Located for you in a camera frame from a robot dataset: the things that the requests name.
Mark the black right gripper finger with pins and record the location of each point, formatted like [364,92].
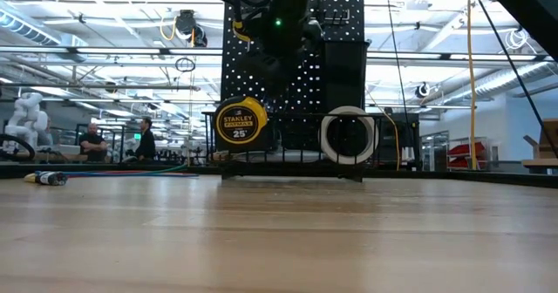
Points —
[274,81]

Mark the yellow black Stanley tape measure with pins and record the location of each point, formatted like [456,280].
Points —
[240,123]

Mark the black plastic pegboard bin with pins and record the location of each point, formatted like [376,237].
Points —
[344,75]

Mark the person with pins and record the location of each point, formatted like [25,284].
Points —
[146,145]
[93,147]

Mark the brown cardboard box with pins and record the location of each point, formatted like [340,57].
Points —
[549,145]

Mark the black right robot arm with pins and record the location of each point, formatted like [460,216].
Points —
[523,1]

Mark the red background bin stack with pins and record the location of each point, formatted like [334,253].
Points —
[466,150]

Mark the white masking tape roll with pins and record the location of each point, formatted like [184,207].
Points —
[328,149]

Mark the grey metal utility knife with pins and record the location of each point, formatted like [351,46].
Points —
[292,156]

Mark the black curved hoop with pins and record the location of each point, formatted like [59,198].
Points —
[29,150]

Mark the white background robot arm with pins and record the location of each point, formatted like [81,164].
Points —
[28,114]

